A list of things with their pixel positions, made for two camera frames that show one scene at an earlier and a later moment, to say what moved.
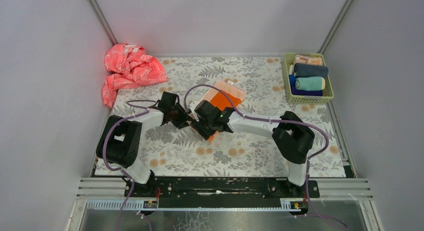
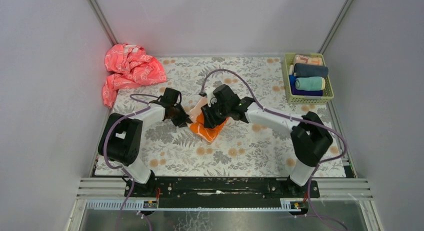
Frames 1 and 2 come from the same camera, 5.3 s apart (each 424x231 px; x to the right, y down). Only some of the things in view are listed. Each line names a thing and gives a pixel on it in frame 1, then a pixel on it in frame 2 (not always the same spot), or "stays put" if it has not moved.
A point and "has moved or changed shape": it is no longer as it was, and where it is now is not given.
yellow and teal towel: (310, 83) stays put
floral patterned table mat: (240, 150) stays put
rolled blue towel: (292, 79) stays put
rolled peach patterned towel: (305, 59) stays put
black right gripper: (202, 126) -> (209, 116)
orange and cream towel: (220, 100) has moved or changed shape
